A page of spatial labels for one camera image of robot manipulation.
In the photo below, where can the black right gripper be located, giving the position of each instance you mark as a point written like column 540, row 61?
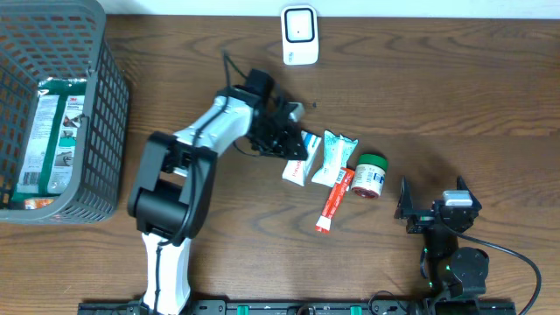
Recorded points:
column 406, row 207

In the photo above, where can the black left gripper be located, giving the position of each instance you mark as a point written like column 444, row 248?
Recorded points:
column 293, row 146

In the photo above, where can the white toothpaste box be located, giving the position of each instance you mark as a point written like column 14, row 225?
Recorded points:
column 296, row 171

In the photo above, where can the light green wipes packet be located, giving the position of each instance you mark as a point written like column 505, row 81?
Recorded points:
column 337, row 150

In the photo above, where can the green lid white jar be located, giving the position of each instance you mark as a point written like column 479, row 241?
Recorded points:
column 369, row 176

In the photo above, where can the red white sachet stick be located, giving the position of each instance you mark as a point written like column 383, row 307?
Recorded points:
column 334, row 200

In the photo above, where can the orange Kleenex tissue pack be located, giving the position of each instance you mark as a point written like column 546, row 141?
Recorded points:
column 38, row 202

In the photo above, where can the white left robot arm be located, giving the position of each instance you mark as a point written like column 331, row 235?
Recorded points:
column 171, row 194

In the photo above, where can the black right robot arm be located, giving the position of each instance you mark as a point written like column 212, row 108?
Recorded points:
column 454, row 272

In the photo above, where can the white barcode scanner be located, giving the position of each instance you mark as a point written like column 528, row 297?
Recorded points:
column 300, row 35

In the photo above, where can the green white 3M package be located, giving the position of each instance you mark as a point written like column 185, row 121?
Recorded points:
column 49, row 156

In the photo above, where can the grey plastic mesh basket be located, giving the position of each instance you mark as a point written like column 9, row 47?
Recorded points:
column 62, row 39

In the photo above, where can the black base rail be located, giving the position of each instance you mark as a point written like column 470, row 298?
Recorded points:
column 379, row 306

